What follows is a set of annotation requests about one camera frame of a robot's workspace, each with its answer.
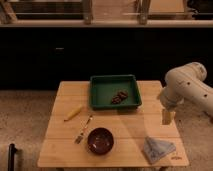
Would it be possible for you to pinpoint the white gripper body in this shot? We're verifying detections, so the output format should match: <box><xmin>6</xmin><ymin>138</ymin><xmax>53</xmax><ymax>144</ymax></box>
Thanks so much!
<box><xmin>158</xmin><ymin>89</ymin><xmax>183</xmax><ymax>111</ymax></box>

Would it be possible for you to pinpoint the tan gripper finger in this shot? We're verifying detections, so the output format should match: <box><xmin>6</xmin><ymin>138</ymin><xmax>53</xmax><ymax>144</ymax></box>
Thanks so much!
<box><xmin>162</xmin><ymin>109</ymin><xmax>176</xmax><ymax>125</ymax></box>

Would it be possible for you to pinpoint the dark grape bunch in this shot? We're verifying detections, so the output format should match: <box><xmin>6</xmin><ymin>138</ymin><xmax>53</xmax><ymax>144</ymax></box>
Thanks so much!
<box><xmin>111</xmin><ymin>91</ymin><xmax>128</xmax><ymax>104</ymax></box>

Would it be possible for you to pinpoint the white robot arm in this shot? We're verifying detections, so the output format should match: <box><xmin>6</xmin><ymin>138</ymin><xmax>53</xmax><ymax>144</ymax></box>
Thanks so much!
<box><xmin>158</xmin><ymin>62</ymin><xmax>213</xmax><ymax>125</ymax></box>

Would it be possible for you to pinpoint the purple bowl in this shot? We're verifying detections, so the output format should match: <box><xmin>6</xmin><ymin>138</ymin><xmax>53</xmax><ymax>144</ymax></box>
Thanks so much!
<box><xmin>87</xmin><ymin>127</ymin><xmax>114</xmax><ymax>155</ymax></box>

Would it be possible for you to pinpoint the grey folded cloth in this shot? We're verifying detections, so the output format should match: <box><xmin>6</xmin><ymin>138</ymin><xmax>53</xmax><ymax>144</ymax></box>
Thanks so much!
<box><xmin>143</xmin><ymin>137</ymin><xmax>176</xmax><ymax>164</ymax></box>

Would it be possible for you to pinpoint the green plastic tray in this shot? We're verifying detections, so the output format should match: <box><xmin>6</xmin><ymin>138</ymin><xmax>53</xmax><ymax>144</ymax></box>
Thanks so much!
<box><xmin>89</xmin><ymin>74</ymin><xmax>142</xmax><ymax>110</ymax></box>

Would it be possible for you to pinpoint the metal fork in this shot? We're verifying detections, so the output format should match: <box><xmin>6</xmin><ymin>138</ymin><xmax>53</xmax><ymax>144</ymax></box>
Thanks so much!
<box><xmin>75</xmin><ymin>115</ymin><xmax>93</xmax><ymax>144</ymax></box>

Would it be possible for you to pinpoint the wooden table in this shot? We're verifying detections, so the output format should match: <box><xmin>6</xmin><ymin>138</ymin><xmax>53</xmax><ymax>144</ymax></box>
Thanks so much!
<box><xmin>38</xmin><ymin>81</ymin><xmax>189</xmax><ymax>168</ymax></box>

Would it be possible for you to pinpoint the black handle object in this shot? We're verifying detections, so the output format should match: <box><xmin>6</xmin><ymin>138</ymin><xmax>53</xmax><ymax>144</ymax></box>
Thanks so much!
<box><xmin>8</xmin><ymin>143</ymin><xmax>17</xmax><ymax>171</ymax></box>

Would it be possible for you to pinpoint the wooden shelf rail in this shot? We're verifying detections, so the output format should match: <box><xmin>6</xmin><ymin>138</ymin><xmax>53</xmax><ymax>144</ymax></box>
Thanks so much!
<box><xmin>0</xmin><ymin>0</ymin><xmax>213</xmax><ymax>28</ymax></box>

